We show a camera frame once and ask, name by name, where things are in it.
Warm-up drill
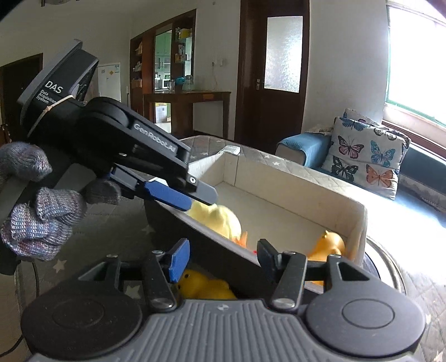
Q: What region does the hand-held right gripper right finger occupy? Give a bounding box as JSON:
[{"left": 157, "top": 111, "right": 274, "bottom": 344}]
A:
[{"left": 257, "top": 238, "right": 370, "bottom": 312}]

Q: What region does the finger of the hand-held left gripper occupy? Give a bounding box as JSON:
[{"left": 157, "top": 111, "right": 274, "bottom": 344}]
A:
[
  {"left": 150, "top": 177, "right": 219, "bottom": 207},
  {"left": 111, "top": 166, "right": 193, "bottom": 211}
]

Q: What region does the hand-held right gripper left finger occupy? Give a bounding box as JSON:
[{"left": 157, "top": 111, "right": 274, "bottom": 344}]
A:
[{"left": 78, "top": 238, "right": 192, "bottom": 312}]

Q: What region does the yellow rubber duck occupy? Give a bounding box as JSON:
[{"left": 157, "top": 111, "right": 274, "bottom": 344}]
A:
[{"left": 173, "top": 268, "right": 238, "bottom": 300}]

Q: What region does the orange rubber pig toy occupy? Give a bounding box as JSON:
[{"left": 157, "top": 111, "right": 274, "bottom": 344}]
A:
[{"left": 307, "top": 230, "right": 346, "bottom": 287}]

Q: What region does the grey cardboard box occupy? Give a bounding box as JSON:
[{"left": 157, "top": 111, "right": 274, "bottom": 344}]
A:
[{"left": 144, "top": 151, "right": 369, "bottom": 300}]

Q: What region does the person's left hand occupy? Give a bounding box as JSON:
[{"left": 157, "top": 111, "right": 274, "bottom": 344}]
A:
[{"left": 0, "top": 142, "right": 121, "bottom": 262}]

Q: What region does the white refrigerator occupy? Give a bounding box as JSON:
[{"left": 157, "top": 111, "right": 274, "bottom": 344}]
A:
[{"left": 96, "top": 62, "right": 122, "bottom": 104}]

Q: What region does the grey quilted star table cover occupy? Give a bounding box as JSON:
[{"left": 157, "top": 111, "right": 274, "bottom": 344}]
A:
[{"left": 14, "top": 136, "right": 446, "bottom": 362}]

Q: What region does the wooden shelf cabinet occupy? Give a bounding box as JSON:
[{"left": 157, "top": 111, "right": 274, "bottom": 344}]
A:
[{"left": 129, "top": 9, "right": 198, "bottom": 137}]

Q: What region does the wooden console table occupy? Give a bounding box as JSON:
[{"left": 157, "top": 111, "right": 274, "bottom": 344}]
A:
[{"left": 143, "top": 91, "right": 232, "bottom": 140}]

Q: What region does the blue sofa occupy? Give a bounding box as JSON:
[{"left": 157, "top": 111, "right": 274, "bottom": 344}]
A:
[{"left": 276, "top": 131, "right": 446, "bottom": 217}]

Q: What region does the dark wooden door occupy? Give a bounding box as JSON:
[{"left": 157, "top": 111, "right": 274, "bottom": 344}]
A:
[{"left": 235, "top": 0, "right": 311, "bottom": 154}]

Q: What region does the large butterfly print pillow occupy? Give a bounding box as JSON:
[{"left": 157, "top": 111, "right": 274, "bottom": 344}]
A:
[{"left": 321, "top": 116, "right": 412, "bottom": 201}]

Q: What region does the small butterfly print pillow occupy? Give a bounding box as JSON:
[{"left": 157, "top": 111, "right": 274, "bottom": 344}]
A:
[{"left": 343, "top": 108, "right": 381, "bottom": 126}]

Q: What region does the window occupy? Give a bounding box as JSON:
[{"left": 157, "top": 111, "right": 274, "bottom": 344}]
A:
[{"left": 384, "top": 0, "right": 446, "bottom": 123}]

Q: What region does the black cable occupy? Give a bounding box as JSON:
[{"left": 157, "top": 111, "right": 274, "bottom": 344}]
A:
[{"left": 0, "top": 259, "right": 40, "bottom": 356}]

